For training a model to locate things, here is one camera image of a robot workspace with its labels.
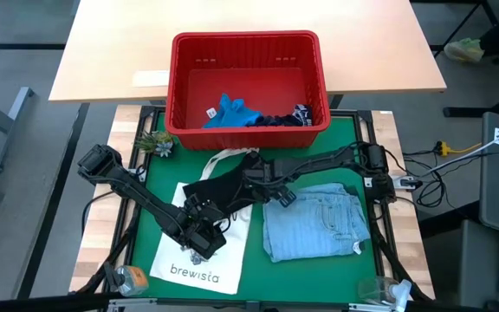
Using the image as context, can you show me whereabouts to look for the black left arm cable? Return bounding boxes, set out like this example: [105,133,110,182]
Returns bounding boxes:
[80,188,119,227]

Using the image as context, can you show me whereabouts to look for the beige Houston tote bag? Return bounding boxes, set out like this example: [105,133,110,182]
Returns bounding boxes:
[149,146,260,296]

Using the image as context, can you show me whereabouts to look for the black metal table frame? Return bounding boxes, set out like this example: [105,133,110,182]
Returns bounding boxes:
[75,105,433,312]

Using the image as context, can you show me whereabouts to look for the white cable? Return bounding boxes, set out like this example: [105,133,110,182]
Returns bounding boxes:
[430,116,499,173]

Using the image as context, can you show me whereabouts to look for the green table mat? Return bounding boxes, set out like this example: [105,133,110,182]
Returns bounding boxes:
[130,115,379,304]

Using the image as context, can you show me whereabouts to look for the grey metal table leg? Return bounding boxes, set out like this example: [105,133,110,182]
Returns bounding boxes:
[0,85,35,175]

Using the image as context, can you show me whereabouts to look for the small green spiky plant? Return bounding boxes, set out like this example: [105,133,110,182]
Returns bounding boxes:
[134,129,177,158]

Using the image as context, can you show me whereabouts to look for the silver black base bracket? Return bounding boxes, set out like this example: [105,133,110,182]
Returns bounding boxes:
[389,174,424,192]

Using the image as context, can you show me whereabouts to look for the red plastic laundry bin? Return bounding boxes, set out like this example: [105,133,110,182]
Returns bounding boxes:
[165,29,332,152]

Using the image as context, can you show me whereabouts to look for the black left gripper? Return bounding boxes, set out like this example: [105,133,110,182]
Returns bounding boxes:
[179,193,229,261]

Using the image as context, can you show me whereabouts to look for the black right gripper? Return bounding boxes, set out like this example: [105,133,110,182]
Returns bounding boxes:
[240,153,296,204]

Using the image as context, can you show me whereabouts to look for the person's shoe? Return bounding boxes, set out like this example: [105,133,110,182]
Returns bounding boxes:
[443,37,486,64]

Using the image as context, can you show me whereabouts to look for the white sticker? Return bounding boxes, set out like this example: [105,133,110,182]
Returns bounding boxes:
[132,69,171,88]

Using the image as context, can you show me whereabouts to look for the light blue denim jeans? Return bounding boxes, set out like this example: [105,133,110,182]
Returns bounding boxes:
[261,181,371,263]

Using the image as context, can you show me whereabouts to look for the light wooden table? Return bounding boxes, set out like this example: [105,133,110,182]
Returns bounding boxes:
[49,0,448,103]

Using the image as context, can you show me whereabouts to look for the bright blue cloth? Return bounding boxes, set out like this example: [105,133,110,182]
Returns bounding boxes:
[202,93,263,130]

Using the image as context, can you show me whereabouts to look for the clear spray bottle white nozzle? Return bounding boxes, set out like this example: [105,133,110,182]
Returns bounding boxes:
[357,276,413,311]

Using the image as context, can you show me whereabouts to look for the clear bottle orange label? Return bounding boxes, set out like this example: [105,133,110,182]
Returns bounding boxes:
[113,264,151,298]

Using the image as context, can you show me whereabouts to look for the black floor cable bundle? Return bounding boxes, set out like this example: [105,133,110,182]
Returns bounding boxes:
[405,149,449,209]

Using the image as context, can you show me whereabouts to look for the yellow power plug cable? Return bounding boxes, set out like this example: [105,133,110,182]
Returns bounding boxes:
[433,140,484,158]

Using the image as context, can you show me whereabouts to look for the black garment white print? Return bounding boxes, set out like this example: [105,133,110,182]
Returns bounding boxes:
[247,102,314,128]

